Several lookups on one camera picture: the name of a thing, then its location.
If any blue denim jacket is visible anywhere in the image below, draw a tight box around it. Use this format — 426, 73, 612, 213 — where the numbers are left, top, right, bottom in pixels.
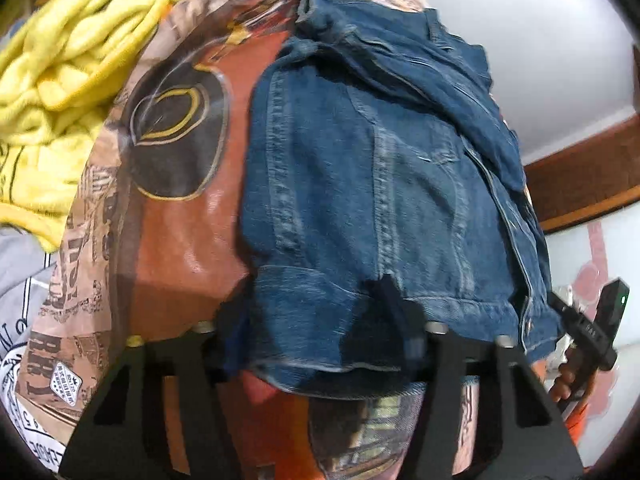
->
240, 0, 562, 399

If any person's right hand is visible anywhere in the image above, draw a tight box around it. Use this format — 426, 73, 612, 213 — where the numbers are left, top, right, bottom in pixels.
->
549, 347, 597, 410

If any brown wooden wardrobe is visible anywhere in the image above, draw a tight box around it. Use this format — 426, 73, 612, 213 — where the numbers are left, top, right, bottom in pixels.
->
525, 88, 639, 233

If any grey printed shirt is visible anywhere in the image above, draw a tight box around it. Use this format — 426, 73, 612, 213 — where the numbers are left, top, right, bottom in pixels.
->
1, 224, 65, 472

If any newspaper print bed sheet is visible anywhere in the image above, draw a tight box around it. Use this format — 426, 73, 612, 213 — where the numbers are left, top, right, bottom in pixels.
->
12, 0, 532, 480

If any yellow fleece blanket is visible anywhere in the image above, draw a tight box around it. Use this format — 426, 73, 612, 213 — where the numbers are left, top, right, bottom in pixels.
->
1, 0, 178, 252

